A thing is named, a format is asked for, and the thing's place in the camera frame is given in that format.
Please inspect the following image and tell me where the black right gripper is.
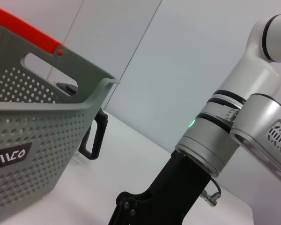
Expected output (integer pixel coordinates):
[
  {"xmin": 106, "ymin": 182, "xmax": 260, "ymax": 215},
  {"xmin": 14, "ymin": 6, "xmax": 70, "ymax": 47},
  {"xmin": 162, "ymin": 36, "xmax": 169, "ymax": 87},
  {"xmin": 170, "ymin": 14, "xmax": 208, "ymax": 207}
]
[{"xmin": 107, "ymin": 152, "xmax": 213, "ymax": 225}]

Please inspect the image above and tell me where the grey perforated plastic storage basket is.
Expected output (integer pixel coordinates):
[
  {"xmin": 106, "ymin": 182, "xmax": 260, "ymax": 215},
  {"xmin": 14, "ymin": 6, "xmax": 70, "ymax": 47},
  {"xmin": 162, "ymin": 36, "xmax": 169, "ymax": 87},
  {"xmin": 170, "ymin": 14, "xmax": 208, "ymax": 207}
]
[{"xmin": 0, "ymin": 21, "xmax": 121, "ymax": 206}]

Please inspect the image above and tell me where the glass teapot black lid handle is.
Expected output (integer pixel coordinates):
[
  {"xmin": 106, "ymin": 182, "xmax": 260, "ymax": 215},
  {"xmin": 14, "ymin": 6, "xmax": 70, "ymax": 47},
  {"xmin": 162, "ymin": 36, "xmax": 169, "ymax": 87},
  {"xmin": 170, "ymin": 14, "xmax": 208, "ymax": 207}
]
[{"xmin": 55, "ymin": 82, "xmax": 108, "ymax": 160}]

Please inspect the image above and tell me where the orange basket carry handle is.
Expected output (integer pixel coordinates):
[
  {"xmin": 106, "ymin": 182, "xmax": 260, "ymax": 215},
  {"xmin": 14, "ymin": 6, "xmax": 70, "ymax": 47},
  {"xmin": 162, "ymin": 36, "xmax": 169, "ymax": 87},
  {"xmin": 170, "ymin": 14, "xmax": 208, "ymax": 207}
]
[{"xmin": 0, "ymin": 4, "xmax": 67, "ymax": 57}]

